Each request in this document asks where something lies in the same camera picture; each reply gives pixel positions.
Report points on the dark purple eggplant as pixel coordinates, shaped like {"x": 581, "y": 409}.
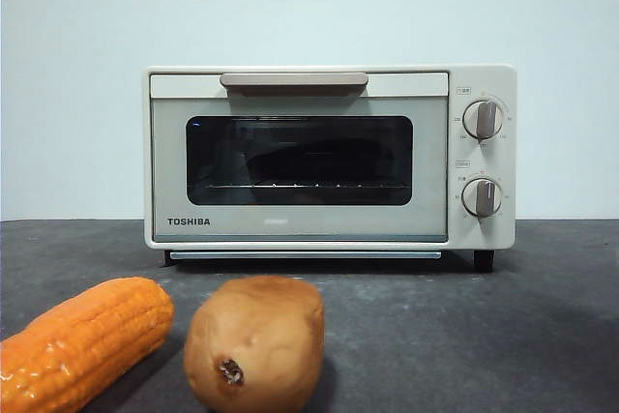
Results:
{"x": 314, "y": 159}

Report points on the cream Toshiba toaster oven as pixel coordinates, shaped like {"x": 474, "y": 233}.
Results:
{"x": 483, "y": 79}

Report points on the silver crumb tray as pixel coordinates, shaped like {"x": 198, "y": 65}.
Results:
{"x": 302, "y": 255}

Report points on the brown potato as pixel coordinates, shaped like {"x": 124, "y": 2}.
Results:
{"x": 258, "y": 335}

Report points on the cream timer knob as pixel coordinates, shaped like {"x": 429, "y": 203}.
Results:
{"x": 481, "y": 197}

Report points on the cream temperature knob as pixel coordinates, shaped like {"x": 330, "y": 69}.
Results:
{"x": 482, "y": 119}

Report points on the orange corn cob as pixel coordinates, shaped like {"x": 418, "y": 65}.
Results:
{"x": 87, "y": 335}

